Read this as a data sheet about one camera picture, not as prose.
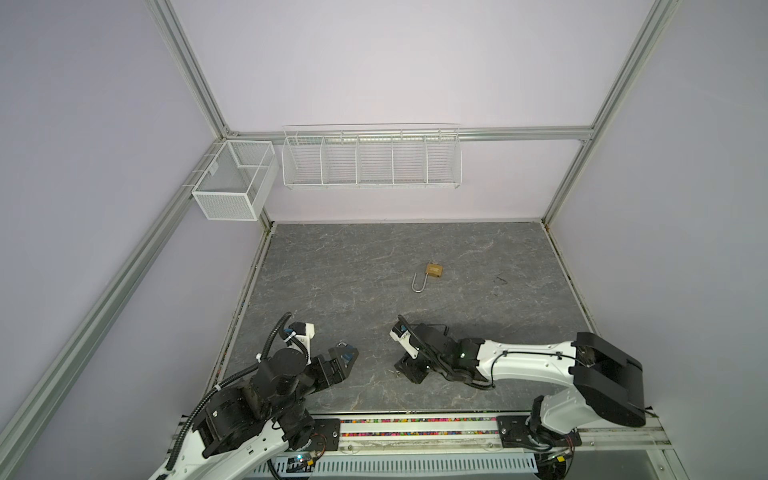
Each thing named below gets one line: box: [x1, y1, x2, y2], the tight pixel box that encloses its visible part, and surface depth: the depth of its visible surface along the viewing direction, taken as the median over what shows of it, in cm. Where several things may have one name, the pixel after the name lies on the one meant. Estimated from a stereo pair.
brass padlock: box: [411, 263, 444, 293], surface depth 107 cm
